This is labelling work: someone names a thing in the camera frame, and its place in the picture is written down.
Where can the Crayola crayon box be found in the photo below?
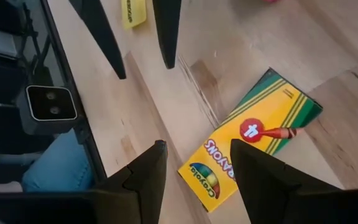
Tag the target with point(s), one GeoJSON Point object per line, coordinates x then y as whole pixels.
{"type": "Point", "coordinates": [253, 102]}

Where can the black aluminium table frame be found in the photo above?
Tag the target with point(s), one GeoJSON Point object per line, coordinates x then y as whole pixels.
{"type": "Point", "coordinates": [94, 161]}

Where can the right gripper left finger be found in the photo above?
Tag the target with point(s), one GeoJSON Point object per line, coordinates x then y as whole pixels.
{"type": "Point", "coordinates": [145, 186]}

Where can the person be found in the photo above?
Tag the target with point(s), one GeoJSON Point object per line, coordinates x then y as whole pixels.
{"type": "Point", "coordinates": [57, 168]}

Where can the table-level camera box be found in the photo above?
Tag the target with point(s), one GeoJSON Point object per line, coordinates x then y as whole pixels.
{"type": "Point", "coordinates": [50, 104]}

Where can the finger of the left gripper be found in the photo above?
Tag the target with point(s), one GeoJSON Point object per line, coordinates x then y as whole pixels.
{"type": "Point", "coordinates": [168, 28]}
{"type": "Point", "coordinates": [101, 31]}

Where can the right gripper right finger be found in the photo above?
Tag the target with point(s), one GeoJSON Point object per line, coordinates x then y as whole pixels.
{"type": "Point", "coordinates": [269, 193]}

